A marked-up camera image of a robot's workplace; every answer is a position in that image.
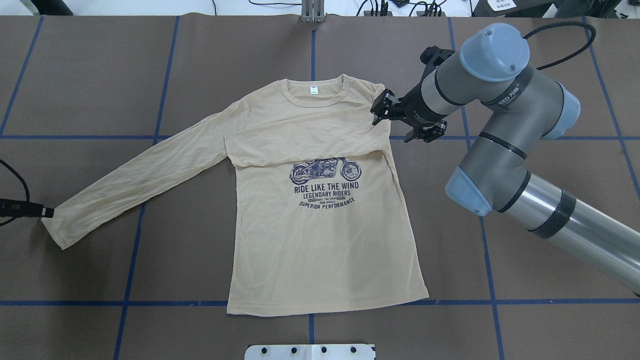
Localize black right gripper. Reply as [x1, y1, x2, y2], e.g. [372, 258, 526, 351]
[370, 88, 447, 143]

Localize beige long-sleeve printed shirt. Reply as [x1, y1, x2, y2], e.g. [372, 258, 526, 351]
[42, 74, 429, 317]

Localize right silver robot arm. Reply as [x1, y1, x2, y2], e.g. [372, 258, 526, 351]
[370, 23, 640, 294]

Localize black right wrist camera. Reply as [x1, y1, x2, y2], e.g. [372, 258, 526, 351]
[419, 46, 456, 73]

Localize aluminium frame post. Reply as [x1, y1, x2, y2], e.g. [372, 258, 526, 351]
[301, 0, 326, 24]

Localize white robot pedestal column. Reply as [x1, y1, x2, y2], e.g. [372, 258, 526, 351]
[244, 343, 377, 360]

